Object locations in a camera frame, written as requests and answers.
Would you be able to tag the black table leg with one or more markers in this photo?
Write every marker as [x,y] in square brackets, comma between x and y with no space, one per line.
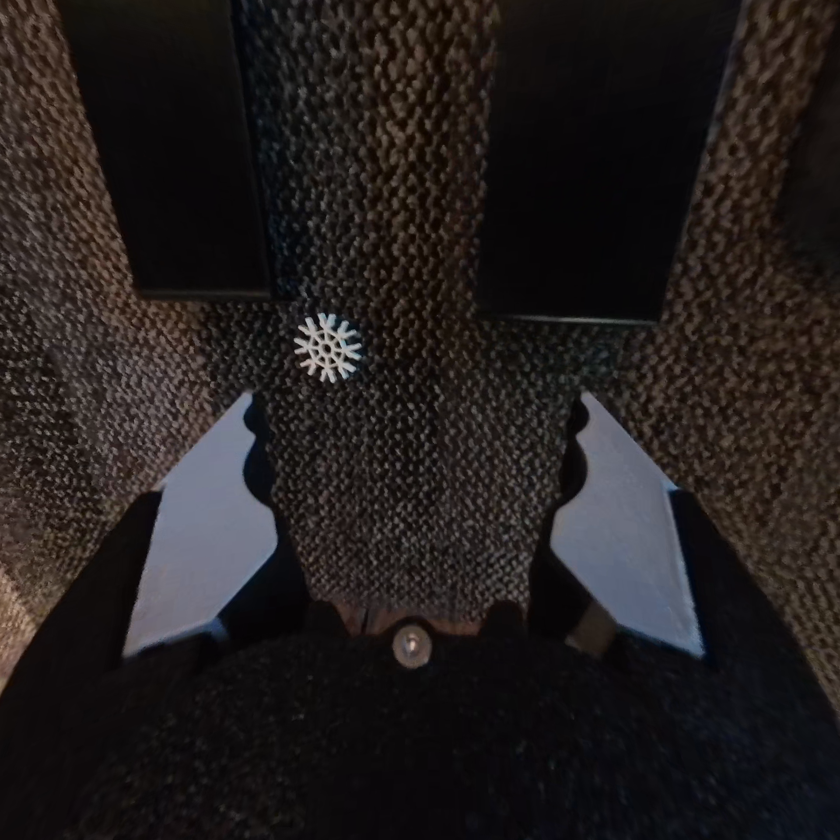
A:
[604,151]
[170,144]

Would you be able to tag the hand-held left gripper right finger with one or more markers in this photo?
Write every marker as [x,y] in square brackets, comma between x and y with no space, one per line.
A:
[630,544]

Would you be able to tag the white snowflake toy connector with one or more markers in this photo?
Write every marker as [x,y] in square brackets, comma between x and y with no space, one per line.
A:
[328,348]

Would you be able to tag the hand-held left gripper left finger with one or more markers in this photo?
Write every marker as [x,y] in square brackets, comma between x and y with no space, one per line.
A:
[203,538]

